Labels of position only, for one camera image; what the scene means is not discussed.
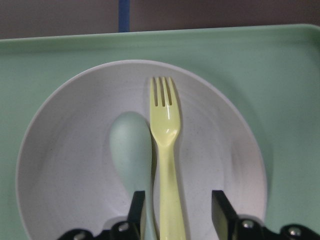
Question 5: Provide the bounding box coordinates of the mint green plastic spoon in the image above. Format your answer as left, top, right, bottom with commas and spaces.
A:
109, 111, 158, 240

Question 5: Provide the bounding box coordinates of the yellow plastic fork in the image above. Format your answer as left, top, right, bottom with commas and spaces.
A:
149, 77, 186, 240

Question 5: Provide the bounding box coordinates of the mint green plastic tray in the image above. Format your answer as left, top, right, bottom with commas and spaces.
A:
0, 24, 320, 240

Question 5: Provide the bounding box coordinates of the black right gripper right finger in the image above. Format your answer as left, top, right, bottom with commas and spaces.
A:
211, 190, 238, 240

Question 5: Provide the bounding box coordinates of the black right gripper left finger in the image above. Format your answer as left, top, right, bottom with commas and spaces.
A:
126, 191, 146, 240

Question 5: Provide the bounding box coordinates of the white round plate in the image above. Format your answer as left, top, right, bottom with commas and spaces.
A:
16, 60, 267, 240

